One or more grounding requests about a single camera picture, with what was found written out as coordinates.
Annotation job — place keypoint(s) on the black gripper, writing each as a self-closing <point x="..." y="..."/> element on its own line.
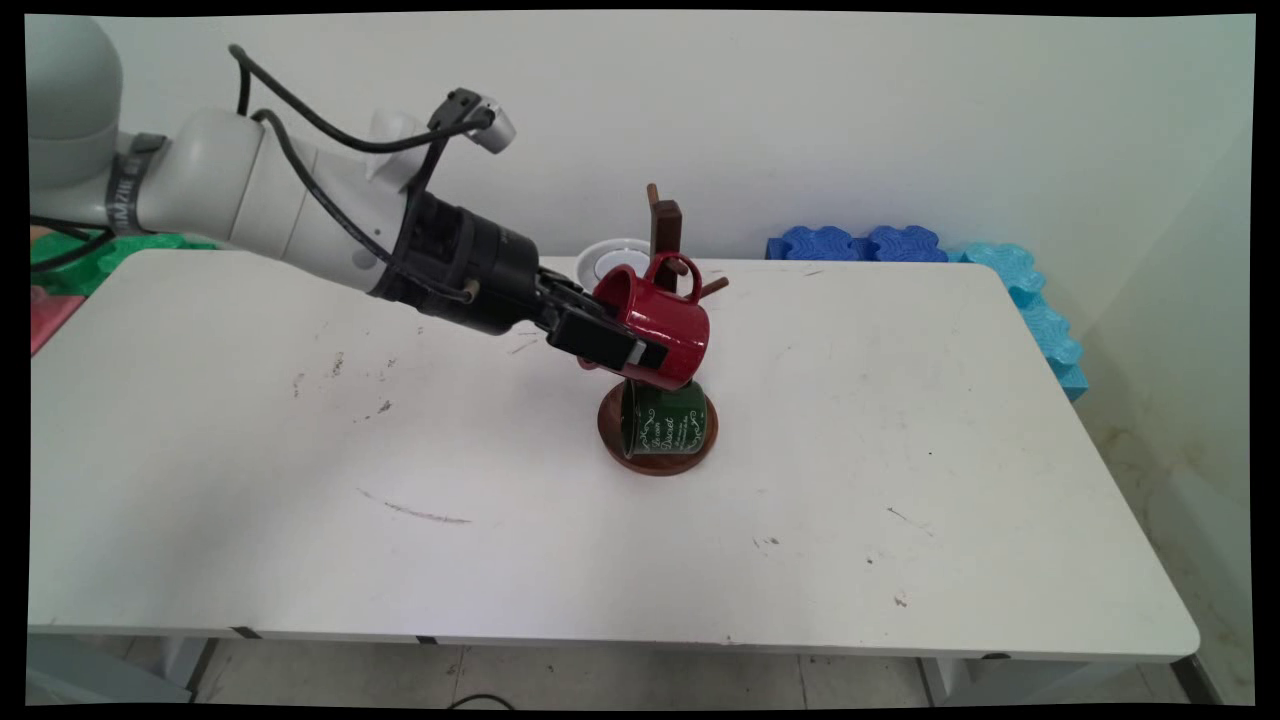
<point x="470" y="270"/>

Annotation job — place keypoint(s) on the red enamel mug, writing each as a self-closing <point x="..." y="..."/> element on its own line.
<point x="675" y="320"/>

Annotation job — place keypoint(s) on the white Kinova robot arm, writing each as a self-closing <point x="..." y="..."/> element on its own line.
<point x="220" y="190"/>

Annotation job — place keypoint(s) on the red bowl with white inside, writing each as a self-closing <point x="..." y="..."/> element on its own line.
<point x="600" y="260"/>

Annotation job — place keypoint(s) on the brown wooden mug tree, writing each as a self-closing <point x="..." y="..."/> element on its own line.
<point x="665" y="225"/>

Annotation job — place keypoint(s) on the green enamel mug with print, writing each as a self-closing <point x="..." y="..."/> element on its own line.
<point x="665" y="420"/>

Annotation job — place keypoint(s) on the dark blue foam mat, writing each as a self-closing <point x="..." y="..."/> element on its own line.
<point x="905" y="245"/>
<point x="815" y="245"/>

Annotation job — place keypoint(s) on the light blue foam mat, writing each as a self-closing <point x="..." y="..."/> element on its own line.
<point x="1045" y="330"/>

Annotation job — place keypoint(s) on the green foam mat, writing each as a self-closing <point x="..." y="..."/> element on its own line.
<point x="85" y="278"/>

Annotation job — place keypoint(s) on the pink foam mat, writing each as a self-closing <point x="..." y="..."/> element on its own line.
<point x="48" y="315"/>

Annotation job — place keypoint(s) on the thin black rod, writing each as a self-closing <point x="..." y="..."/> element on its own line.
<point x="55" y="226"/>

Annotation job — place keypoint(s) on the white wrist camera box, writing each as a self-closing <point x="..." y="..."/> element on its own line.
<point x="480" y="118"/>

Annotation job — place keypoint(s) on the white table leg frame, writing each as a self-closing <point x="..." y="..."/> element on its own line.
<point x="120" y="670"/>

